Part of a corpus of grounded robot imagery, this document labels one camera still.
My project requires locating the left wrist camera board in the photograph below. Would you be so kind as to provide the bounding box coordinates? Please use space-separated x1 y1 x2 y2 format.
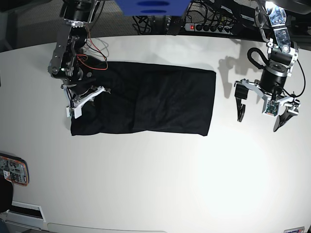
262 98 280 117

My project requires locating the white power strip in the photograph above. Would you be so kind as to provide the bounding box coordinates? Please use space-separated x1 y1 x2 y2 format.
184 23 233 35

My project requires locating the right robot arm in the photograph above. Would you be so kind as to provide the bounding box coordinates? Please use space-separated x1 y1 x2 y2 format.
48 0 108 110

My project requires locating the black T-shirt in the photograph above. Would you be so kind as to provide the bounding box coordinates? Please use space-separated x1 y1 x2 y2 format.
70 62 216 136

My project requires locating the black round object at left edge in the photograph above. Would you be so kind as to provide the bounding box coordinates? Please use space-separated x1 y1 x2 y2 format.
0 176 13 213

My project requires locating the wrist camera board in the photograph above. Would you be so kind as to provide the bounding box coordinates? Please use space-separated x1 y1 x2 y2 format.
262 98 280 117
66 105 82 119

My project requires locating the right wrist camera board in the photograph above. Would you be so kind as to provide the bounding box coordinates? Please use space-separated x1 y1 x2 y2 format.
66 105 82 119

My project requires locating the small printed package corner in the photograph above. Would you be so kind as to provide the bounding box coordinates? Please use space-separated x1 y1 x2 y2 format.
284 227 305 233

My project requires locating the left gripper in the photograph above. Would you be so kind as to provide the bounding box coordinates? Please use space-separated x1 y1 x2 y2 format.
235 67 300 132

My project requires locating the white tray with black slot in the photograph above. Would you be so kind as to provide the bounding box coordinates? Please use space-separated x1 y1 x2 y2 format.
5 201 46 230

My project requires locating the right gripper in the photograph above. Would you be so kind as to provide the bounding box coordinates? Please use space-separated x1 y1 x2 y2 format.
62 81 111 108

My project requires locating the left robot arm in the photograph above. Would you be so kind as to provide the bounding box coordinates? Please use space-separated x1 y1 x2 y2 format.
234 0 301 132

